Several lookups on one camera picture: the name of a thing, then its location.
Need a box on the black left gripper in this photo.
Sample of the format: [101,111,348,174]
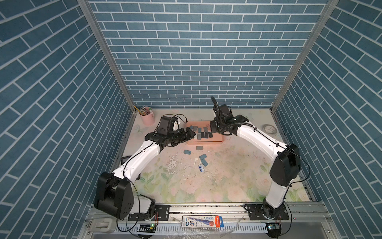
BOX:
[166,126,196,146]

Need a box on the pink storage tray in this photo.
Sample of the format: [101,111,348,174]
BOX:
[186,121,224,145]

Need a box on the teal speckled eraser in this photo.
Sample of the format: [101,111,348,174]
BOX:
[184,149,192,155]

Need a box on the blue eraser with print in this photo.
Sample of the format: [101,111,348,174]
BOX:
[199,154,207,160]

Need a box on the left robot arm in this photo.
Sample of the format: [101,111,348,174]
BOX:
[94,116,196,220]

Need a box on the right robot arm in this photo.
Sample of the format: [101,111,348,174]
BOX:
[210,96,301,210]

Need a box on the pink metal pencil bucket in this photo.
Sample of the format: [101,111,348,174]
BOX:
[139,106,155,126]

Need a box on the tape roll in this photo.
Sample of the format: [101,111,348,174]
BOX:
[262,124,278,135]

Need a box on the red blue pen package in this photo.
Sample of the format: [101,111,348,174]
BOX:
[182,215,224,229]

